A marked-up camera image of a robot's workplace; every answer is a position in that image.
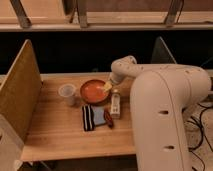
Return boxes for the orange ceramic bowl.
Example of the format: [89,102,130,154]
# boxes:
[80,79,109,104]

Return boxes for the black floor cables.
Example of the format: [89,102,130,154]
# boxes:
[184,101,213,171]

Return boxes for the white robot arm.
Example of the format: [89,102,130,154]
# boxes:
[108,56,211,171]

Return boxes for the clear plastic cup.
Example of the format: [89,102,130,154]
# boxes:
[58,84,76,106]

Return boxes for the dark red small object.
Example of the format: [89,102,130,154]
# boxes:
[104,109,114,128]

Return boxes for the blue grey sponge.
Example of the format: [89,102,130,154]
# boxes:
[92,107,106,126]

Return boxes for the small white bottle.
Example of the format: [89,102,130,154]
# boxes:
[110,89,121,119]

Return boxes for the black white striped cloth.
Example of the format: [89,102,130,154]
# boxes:
[82,105,95,131]

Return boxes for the right dark side panel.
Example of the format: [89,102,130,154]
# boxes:
[151,37,176,64]

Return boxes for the wooden shelf rail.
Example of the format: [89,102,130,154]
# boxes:
[0,0,213,32]

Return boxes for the left wooden side panel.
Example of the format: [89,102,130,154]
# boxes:
[0,39,42,143]

